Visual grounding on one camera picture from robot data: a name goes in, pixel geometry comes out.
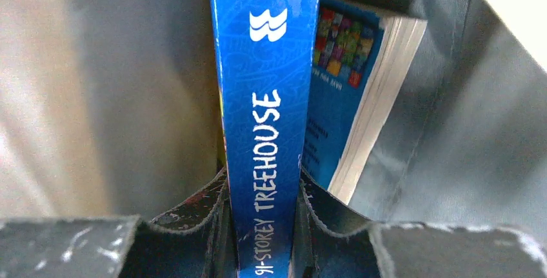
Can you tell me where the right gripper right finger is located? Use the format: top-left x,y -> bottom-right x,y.
290,172 -> 546,277

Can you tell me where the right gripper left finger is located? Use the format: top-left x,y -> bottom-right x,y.
1,170 -> 237,277

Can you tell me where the blue and white booklet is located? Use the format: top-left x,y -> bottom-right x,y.
210,0 -> 319,277

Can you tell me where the beige canvas backpack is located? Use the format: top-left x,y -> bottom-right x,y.
1,0 -> 546,241

